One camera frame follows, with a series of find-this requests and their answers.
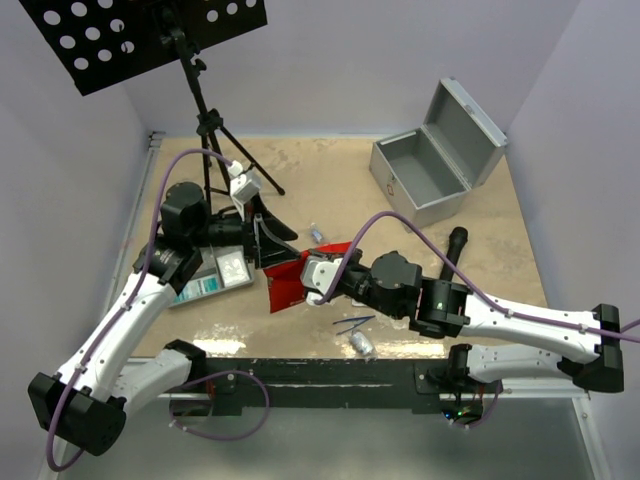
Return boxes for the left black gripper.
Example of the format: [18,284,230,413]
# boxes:
[190,191,302,268]

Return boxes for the blue plastic tweezers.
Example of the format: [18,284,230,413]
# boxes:
[333,315,374,336]

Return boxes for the white gauze pad packet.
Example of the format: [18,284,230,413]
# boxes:
[217,252,250,288]

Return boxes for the grey compartment tray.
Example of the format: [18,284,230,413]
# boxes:
[170,246,254,308]

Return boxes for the red first aid pouch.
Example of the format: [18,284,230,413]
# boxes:
[263,242,351,314]

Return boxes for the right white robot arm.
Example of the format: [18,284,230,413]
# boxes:
[335,251,624,393]

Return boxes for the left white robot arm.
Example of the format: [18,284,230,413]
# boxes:
[27,182,298,456]

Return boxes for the bandage roll in plastic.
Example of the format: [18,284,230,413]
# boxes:
[309,223,325,245]

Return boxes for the black flashlight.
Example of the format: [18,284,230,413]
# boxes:
[439,226,469,281]

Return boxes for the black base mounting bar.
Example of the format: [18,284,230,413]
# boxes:
[159,354,506,419]

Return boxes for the grey metal case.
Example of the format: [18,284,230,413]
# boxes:
[369,77,508,228]

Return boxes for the black perforated music stand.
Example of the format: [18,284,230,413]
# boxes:
[18,0,287,211]

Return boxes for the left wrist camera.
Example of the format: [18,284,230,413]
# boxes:
[230,170,262,209]

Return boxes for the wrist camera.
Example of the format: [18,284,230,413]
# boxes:
[300,254,342,306]
[230,170,262,209]

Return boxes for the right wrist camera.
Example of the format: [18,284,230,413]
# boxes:
[300,254,342,306]

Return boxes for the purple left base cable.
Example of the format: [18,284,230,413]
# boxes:
[168,368,272,442]

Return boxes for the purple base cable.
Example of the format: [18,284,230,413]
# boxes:
[448,384,501,431]
[168,368,272,442]

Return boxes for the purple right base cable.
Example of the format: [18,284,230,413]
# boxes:
[448,384,501,431]

